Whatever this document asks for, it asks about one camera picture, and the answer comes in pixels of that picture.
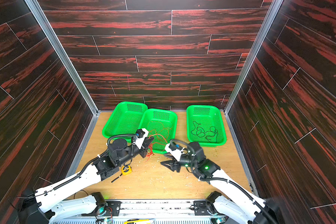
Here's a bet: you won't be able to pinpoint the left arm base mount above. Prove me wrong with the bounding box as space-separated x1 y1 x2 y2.
81 200 122 217

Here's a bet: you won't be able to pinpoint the green basket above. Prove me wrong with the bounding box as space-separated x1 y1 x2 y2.
138 109 178 154
102 101 148 138
186 105 227 147

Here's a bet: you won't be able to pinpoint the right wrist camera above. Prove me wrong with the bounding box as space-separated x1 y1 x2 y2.
164 143 186 161

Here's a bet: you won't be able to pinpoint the middle green basket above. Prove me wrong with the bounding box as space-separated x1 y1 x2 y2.
138 109 178 154

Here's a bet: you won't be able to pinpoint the red orange cables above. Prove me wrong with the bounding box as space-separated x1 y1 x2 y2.
144 134 160 162

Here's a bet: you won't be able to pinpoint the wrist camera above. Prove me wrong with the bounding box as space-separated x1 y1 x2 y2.
164 143 186 161
134 128 149 149

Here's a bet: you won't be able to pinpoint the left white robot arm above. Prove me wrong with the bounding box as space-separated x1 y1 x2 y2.
18 128 154 224

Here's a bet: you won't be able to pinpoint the right green basket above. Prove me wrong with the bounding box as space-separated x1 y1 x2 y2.
186 105 227 147

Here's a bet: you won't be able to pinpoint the yellow tape measure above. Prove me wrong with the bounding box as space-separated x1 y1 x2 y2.
111 165 132 183

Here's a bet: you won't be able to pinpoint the left green basket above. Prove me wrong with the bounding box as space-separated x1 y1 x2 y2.
102 101 148 138

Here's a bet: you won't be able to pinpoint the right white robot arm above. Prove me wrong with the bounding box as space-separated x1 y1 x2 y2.
161 139 285 224

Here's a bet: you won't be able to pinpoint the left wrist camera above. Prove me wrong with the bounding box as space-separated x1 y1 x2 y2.
134 128 149 149

